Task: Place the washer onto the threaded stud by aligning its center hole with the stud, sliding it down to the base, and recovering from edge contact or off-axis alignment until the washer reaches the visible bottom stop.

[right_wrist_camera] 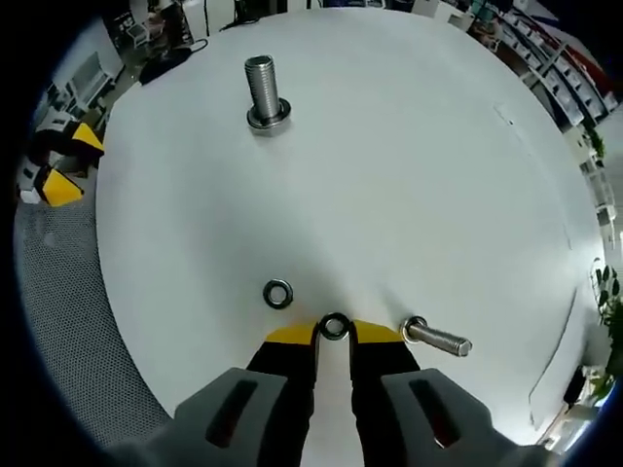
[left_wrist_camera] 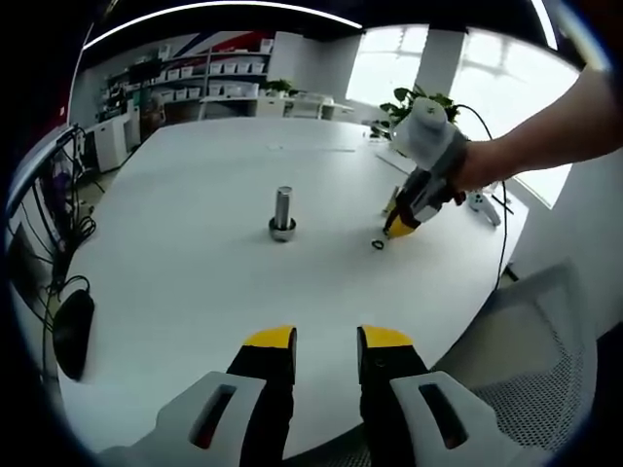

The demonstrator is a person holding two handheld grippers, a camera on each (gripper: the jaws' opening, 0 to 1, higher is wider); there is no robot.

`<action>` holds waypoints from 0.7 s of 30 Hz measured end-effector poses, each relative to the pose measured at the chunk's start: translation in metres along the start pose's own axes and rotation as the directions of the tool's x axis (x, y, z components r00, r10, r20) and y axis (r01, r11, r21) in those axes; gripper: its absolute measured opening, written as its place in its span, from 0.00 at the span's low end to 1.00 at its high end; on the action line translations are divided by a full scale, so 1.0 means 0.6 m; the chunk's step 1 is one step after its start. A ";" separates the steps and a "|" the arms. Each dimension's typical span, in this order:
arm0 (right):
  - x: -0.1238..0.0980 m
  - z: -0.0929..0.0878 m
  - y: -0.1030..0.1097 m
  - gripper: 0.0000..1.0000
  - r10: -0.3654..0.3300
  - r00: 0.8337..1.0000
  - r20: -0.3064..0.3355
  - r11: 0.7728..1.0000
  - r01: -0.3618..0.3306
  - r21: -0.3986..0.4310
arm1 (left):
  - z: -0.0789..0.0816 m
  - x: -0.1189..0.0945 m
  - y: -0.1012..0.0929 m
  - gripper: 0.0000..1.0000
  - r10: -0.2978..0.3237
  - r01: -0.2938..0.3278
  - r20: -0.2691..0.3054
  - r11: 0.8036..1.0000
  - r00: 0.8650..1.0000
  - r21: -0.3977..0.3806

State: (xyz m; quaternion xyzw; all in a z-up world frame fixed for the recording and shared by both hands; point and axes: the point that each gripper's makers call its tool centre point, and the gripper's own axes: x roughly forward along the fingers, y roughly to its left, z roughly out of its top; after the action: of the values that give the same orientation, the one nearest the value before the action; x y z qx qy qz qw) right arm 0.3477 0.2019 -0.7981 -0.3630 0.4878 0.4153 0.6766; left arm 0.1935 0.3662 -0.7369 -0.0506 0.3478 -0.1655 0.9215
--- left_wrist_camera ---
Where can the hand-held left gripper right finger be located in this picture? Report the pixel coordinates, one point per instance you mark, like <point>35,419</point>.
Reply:
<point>389,389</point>

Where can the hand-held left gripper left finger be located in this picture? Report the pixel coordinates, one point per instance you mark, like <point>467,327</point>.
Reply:
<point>263,389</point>

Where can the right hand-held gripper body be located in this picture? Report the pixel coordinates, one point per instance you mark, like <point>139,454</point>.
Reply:
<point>428,141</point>

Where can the thick steel threaded stud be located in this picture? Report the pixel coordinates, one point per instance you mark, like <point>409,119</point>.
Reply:
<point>283,204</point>

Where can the person's right hand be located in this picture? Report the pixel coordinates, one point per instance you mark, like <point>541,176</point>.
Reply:
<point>487,165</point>

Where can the large potted green plant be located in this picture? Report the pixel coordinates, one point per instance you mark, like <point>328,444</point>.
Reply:
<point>404,104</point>

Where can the white handheld controller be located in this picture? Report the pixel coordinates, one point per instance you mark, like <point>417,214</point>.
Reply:
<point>483,204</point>

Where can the grey mesh office chair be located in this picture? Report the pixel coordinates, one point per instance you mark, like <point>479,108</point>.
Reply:
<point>535,365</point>

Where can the small leafy plant on cabinet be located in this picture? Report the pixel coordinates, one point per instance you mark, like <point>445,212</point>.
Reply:
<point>281,87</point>

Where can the straight ceiling light strip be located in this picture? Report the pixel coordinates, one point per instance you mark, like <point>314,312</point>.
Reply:
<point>544,24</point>

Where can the black computer mouse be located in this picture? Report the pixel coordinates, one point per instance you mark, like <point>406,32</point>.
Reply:
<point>73,335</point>

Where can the shelf with white bins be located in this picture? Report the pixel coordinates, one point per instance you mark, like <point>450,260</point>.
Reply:
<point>204,73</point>

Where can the curved ceiling light strip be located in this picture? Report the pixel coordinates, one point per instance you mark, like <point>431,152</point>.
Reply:
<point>194,14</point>

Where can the white floor cabinet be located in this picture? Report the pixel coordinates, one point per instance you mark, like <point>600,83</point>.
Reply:
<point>114,143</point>

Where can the black-legged standing desk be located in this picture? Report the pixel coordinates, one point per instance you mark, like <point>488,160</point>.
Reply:
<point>39,170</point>

